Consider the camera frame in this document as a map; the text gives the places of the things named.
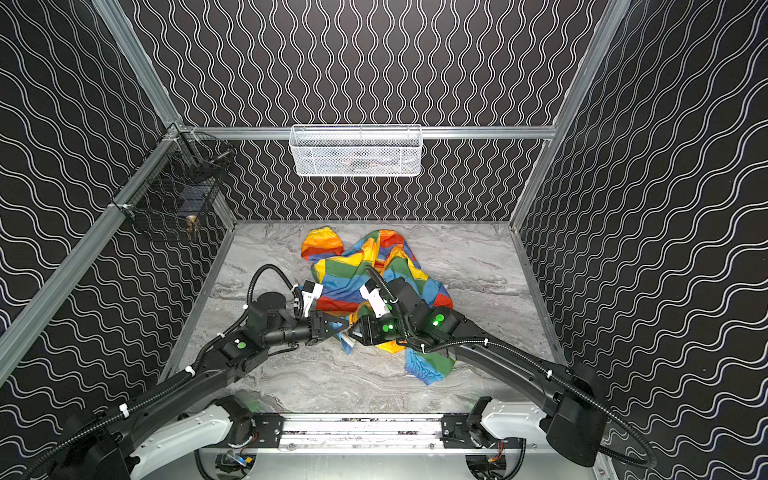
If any black wire wall basket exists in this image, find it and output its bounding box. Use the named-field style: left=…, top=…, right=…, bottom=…
left=116, top=132, right=235, bottom=243

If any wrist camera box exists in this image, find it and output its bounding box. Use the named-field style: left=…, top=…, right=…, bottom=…
left=300, top=280, right=324, bottom=318
left=359, top=284, right=391, bottom=318

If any white mesh wall basket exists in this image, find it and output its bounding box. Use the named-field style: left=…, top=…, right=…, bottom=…
left=289, top=124, right=424, bottom=177

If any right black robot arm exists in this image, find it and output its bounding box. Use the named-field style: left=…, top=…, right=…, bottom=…
left=349, top=278, right=658, bottom=469

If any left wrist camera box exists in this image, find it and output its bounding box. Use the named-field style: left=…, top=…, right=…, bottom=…
left=300, top=280, right=324, bottom=318

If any brass object in basket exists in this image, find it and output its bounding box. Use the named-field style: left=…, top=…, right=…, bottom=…
left=185, top=215, right=199, bottom=236

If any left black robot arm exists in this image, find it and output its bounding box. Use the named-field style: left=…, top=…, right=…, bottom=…
left=21, top=264, right=349, bottom=479

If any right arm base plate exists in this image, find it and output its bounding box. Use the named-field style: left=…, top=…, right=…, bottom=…
left=440, top=414, right=523, bottom=449

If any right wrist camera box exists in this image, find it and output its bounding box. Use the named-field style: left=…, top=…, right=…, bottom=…
left=359, top=284, right=391, bottom=318

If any rainbow striped jacket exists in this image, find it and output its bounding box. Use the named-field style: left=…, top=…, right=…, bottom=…
left=301, top=227, right=455, bottom=385

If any aluminium front rail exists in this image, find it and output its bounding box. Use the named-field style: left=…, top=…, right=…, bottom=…
left=122, top=412, right=601, bottom=454

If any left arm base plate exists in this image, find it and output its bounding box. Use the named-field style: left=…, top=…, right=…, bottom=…
left=216, top=413, right=285, bottom=449

